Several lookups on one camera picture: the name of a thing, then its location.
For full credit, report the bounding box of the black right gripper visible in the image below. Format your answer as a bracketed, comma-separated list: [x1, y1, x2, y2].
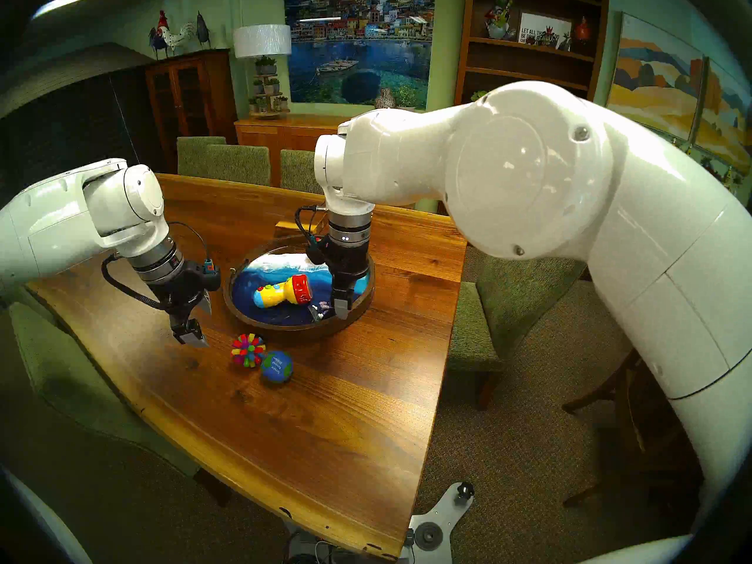
[321, 242, 372, 321]

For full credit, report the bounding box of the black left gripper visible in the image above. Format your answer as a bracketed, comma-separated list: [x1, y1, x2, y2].
[152, 262, 223, 348]

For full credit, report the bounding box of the multicolour spiky ball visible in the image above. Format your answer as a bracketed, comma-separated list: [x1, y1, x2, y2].
[230, 333, 266, 369]

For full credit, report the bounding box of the blue green globe ball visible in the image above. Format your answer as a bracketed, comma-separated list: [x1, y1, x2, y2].
[261, 350, 294, 384]

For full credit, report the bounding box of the round wooden blue resin tray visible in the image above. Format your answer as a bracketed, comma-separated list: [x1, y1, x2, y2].
[223, 235, 377, 340]

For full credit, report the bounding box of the yellow red toy flashlight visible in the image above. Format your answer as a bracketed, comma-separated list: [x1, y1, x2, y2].
[254, 274, 314, 309]

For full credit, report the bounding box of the small wooden block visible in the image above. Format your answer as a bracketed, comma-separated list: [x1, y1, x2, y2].
[274, 219, 324, 239]

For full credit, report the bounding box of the green upholstered dining chair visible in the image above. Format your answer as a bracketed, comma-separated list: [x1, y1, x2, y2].
[280, 149, 323, 194]
[176, 136, 227, 179]
[9, 287, 200, 478]
[446, 257, 588, 411]
[206, 145, 271, 186]

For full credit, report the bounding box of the light wood sideboard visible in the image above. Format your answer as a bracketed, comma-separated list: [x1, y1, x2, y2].
[234, 115, 353, 187]

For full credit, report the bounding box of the tiered wooden plant stand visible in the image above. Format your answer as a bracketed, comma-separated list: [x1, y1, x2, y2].
[248, 55, 290, 119]

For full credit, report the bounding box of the dark wood glass-door cabinet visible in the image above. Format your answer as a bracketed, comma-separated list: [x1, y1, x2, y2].
[145, 49, 239, 173]

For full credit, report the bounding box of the dark slatted window blind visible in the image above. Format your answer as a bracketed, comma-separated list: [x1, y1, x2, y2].
[0, 69, 171, 187]

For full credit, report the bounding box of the white robot torso shell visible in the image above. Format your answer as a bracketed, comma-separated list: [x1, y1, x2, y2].
[3, 466, 95, 564]

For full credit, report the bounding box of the white drum lamp shade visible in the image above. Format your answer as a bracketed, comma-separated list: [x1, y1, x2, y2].
[233, 24, 293, 59]

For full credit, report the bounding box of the white rooster figurine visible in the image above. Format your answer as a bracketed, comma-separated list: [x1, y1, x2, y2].
[160, 22, 196, 56]

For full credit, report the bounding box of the blue red rooster figurine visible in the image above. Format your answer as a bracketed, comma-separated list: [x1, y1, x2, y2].
[149, 11, 172, 60]

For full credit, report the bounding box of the tall brown wooden bookshelf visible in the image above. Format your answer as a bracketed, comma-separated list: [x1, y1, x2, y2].
[454, 0, 612, 105]

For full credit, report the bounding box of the colourful bird figurine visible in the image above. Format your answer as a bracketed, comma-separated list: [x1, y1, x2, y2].
[484, 0, 514, 41]

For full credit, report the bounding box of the dark wooden chair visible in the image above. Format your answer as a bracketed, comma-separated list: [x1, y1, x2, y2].
[561, 345, 706, 511]

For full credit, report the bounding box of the framed white text sign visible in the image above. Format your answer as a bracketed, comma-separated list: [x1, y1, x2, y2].
[517, 12, 573, 48]

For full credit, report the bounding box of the ceiling light panel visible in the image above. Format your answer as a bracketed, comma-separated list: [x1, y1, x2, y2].
[31, 0, 96, 20]

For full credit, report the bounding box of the abstract landscape canvas painting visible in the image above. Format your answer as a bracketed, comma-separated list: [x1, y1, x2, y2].
[607, 14, 706, 143]
[693, 58, 752, 176]

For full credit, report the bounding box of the thin black cable orange plug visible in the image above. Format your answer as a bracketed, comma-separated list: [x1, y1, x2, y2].
[169, 221, 216, 274]

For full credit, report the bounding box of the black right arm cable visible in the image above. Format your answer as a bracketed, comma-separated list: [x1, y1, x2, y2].
[294, 204, 330, 265]

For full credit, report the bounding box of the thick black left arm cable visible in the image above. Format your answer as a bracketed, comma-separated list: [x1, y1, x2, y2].
[101, 253, 171, 311]

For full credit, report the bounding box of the grey metal robot base bracket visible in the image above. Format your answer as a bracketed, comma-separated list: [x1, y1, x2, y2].
[282, 482, 475, 564]

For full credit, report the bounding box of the harbour town wall picture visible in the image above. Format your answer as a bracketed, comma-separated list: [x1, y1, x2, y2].
[284, 0, 437, 110]

